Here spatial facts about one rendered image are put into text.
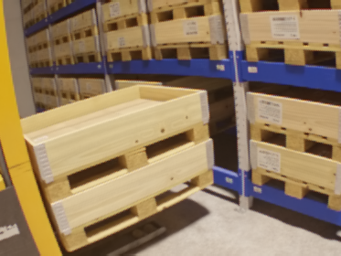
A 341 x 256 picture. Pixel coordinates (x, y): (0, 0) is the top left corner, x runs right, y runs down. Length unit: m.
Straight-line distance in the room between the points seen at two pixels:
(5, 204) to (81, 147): 0.54
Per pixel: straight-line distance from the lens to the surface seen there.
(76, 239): 1.93
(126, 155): 1.92
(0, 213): 1.73
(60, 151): 1.72
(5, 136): 1.67
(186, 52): 2.64
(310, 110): 2.01
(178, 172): 2.18
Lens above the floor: 1.44
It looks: 18 degrees down
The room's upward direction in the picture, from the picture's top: 7 degrees counter-clockwise
